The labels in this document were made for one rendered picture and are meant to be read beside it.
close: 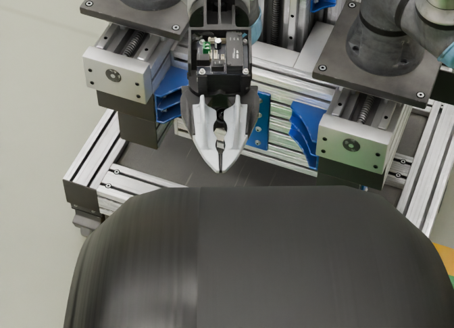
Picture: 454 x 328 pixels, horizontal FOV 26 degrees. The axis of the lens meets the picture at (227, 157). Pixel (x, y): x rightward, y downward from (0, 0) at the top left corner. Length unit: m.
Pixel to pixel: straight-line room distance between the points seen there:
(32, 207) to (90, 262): 1.84
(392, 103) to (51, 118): 1.19
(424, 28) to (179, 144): 0.90
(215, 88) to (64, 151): 1.62
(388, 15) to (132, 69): 0.51
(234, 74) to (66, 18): 2.02
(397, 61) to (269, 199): 1.10
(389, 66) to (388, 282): 1.19
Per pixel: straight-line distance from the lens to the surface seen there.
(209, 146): 1.08
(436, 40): 1.71
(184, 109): 1.12
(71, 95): 2.85
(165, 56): 2.03
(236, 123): 1.06
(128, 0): 2.00
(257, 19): 1.32
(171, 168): 2.37
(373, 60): 1.87
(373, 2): 1.80
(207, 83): 1.11
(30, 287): 2.47
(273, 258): 0.72
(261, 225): 0.75
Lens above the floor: 2.05
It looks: 50 degrees down
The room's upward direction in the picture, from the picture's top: straight up
